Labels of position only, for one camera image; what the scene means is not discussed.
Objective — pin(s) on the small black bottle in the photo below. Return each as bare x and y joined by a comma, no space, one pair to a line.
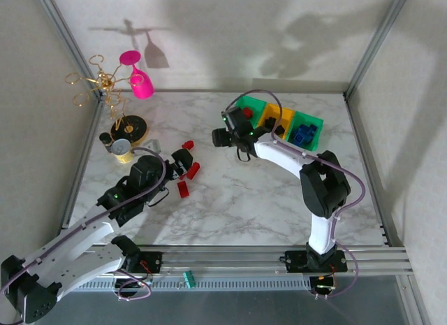
104,139

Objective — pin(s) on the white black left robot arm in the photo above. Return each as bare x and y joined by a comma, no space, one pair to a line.
94,265

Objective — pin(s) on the aluminium base rail beam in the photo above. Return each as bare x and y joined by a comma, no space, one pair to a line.
227,260

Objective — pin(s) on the pink wine glass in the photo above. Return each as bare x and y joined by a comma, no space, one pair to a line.
141,89

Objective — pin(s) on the yellow plastic bin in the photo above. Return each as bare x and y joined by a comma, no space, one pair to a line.
288,117

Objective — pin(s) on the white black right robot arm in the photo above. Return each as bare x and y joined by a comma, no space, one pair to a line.
279,157

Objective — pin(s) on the aluminium frame post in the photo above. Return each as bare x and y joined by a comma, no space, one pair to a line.
71,42
376,42

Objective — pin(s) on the yellow can with silver lid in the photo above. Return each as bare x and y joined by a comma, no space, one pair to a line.
124,155

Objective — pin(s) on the blue lego brick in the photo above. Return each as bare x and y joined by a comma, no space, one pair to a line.
314,130
300,139
306,128
310,136

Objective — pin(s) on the aluminium table side rail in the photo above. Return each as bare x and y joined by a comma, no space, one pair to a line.
82,164
362,136

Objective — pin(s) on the green terminal connector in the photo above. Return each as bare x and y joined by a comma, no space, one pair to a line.
189,279

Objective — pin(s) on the green plastic bin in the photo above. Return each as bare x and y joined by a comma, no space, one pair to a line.
316,143
256,105

